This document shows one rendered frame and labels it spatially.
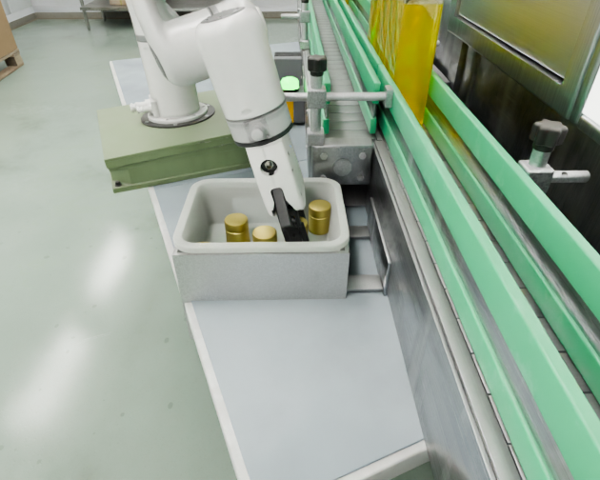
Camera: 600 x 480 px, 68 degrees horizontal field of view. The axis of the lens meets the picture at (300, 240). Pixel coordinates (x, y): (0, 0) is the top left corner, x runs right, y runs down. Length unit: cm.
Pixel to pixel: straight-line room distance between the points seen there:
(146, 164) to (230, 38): 43
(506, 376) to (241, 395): 28
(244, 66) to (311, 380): 35
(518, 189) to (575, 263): 11
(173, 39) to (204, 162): 36
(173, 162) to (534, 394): 72
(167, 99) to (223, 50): 48
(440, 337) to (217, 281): 30
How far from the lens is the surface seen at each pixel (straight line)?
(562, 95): 60
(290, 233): 60
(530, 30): 70
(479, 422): 36
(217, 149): 88
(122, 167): 87
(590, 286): 39
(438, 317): 42
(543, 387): 30
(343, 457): 47
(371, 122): 72
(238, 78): 50
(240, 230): 63
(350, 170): 70
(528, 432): 33
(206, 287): 59
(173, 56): 57
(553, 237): 42
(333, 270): 57
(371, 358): 54
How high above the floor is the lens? 117
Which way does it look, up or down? 37 degrees down
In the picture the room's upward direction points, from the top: straight up
